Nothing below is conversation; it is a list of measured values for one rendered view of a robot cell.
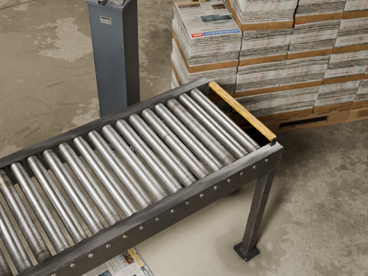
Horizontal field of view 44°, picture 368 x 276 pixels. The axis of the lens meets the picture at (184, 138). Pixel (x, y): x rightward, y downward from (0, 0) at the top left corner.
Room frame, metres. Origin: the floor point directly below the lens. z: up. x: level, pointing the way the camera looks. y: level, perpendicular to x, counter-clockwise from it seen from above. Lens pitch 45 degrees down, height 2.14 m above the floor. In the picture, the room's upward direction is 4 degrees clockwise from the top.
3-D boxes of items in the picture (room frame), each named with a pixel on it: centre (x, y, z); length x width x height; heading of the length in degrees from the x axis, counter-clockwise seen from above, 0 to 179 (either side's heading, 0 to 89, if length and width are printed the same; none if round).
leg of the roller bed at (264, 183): (1.31, -0.37, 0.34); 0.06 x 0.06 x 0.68; 37
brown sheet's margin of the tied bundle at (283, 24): (2.21, -0.38, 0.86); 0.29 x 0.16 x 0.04; 104
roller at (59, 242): (0.96, 0.50, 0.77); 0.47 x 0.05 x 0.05; 37
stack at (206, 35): (2.37, -0.50, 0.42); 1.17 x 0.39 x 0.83; 108
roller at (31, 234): (0.92, 0.55, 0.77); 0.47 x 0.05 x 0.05; 37
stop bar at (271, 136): (1.51, -0.24, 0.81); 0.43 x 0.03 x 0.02; 37
